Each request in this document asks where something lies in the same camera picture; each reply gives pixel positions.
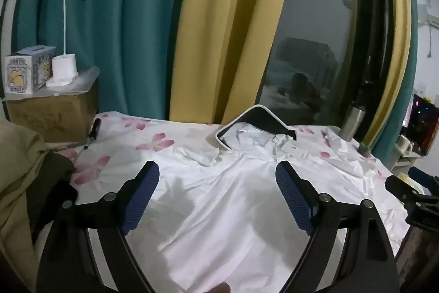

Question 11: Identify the black white hanger board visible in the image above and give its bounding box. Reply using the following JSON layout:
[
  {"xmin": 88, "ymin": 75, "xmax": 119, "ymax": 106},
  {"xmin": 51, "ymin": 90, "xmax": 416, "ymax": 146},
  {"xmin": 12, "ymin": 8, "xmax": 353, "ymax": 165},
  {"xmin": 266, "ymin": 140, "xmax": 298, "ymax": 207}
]
[{"xmin": 215, "ymin": 104, "xmax": 297, "ymax": 150}]

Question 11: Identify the brown cardboard box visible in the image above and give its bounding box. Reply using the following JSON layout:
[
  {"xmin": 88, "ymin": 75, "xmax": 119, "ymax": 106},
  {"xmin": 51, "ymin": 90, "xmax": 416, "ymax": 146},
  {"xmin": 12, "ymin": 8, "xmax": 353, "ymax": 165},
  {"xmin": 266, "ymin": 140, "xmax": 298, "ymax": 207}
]
[{"xmin": 4, "ymin": 67, "xmax": 100, "ymax": 143}]

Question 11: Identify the white mug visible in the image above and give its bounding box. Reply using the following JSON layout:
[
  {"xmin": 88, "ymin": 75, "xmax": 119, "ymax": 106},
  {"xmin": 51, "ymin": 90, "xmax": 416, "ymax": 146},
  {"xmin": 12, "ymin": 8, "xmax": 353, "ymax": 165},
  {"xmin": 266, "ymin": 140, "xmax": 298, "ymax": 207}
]
[{"xmin": 396, "ymin": 135, "xmax": 413, "ymax": 154}]

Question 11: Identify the white desk lamp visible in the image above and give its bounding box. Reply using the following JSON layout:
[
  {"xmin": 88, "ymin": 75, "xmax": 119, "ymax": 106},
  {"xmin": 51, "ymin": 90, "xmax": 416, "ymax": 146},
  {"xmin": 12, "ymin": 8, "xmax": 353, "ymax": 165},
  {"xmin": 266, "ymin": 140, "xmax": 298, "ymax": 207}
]
[{"xmin": 45, "ymin": 0, "xmax": 78, "ymax": 88}]

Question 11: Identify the white garment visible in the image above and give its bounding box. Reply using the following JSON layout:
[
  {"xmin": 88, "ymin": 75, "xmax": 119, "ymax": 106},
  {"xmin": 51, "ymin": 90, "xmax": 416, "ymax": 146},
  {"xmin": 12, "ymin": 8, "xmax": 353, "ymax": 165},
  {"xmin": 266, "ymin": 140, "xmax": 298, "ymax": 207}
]
[{"xmin": 125, "ymin": 122, "xmax": 411, "ymax": 293}]

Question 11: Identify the steel thermos bottle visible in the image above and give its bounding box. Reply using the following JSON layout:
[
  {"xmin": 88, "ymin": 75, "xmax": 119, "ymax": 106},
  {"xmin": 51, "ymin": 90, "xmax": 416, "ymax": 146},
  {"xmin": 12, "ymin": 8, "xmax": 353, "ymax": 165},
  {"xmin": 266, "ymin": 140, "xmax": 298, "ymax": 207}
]
[{"xmin": 339, "ymin": 105, "xmax": 365, "ymax": 141}]

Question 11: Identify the right side yellow curtain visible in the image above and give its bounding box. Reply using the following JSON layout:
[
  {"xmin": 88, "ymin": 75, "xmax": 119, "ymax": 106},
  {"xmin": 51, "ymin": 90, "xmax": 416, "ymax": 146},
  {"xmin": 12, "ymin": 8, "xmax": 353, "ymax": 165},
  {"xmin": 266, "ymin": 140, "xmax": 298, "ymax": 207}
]
[{"xmin": 360, "ymin": 0, "xmax": 412, "ymax": 148}]

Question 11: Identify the floral bed sheet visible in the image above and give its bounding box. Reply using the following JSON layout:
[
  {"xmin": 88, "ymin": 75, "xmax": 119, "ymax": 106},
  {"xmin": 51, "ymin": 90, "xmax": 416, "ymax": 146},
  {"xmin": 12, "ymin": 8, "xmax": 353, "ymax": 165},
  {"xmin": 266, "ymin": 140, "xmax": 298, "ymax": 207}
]
[{"xmin": 58, "ymin": 110, "xmax": 412, "ymax": 293}]

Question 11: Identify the beige pillow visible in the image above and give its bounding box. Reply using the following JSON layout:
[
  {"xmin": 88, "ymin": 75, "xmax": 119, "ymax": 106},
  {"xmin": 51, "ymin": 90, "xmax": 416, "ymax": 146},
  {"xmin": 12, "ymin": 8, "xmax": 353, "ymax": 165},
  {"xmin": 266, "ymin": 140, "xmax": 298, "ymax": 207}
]
[{"xmin": 0, "ymin": 117, "xmax": 75, "ymax": 290}]

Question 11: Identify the cartoon tissue box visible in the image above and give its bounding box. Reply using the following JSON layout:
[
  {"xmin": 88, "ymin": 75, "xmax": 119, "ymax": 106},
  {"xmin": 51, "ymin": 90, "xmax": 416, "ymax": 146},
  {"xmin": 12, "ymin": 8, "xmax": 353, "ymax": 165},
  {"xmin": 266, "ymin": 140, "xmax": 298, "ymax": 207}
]
[{"xmin": 4, "ymin": 45, "xmax": 56, "ymax": 95}]

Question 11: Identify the yellow curtain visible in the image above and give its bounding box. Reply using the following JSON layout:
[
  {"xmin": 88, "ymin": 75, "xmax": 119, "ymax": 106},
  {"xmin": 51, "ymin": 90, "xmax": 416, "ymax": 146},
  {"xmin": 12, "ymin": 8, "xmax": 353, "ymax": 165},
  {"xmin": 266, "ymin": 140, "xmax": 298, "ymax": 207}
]
[
  {"xmin": 170, "ymin": 0, "xmax": 284, "ymax": 124},
  {"xmin": 360, "ymin": 0, "xmax": 412, "ymax": 148}
]

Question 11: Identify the teal curtain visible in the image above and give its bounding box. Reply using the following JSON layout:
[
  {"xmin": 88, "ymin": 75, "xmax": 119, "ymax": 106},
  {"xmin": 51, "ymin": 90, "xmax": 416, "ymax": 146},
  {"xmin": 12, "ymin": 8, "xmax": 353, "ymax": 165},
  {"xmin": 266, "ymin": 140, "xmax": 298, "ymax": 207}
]
[{"xmin": 12, "ymin": 0, "xmax": 182, "ymax": 119}]

